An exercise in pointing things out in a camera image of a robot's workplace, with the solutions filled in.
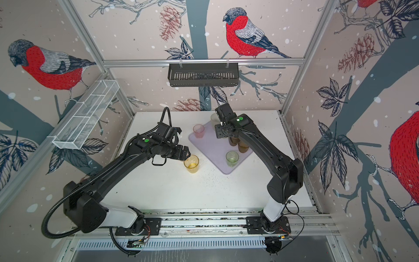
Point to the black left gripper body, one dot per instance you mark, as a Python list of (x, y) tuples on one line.
[(168, 149)]

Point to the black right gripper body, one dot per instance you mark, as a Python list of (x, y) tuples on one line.
[(221, 130)]

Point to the yellow amber glass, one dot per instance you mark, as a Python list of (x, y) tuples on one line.
[(192, 163)]

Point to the pale green tall glass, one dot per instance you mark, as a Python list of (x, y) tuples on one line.
[(214, 120)]

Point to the dark brown glass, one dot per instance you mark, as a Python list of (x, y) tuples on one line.
[(234, 141)]

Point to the brown textured glass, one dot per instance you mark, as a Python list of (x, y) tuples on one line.
[(243, 147)]

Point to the rose pink glass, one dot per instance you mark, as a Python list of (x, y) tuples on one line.
[(199, 131)]

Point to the bright green glass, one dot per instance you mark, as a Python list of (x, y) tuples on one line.
[(232, 158)]

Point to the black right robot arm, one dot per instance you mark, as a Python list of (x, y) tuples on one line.
[(287, 174)]

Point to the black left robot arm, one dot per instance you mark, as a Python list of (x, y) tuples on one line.
[(83, 200)]

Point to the lilac plastic tray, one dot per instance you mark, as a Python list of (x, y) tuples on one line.
[(216, 149)]

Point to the black wire wall basket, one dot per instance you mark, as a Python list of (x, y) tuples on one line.
[(204, 75)]

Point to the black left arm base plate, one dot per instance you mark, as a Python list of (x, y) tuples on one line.
[(141, 227)]

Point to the aluminium rail frame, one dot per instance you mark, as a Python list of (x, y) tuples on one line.
[(303, 221)]

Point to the white mesh wall basket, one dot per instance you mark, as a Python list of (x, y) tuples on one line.
[(88, 112)]

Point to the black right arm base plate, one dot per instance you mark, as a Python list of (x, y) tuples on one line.
[(261, 225)]

